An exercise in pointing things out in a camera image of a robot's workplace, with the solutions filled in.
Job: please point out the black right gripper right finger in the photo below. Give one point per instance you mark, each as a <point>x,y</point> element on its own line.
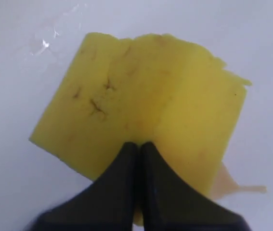
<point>170,204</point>

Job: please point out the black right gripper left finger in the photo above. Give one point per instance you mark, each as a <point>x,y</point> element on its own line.
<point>106,205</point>

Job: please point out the yellow sponge block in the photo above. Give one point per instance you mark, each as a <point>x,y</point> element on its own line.
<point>153,88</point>

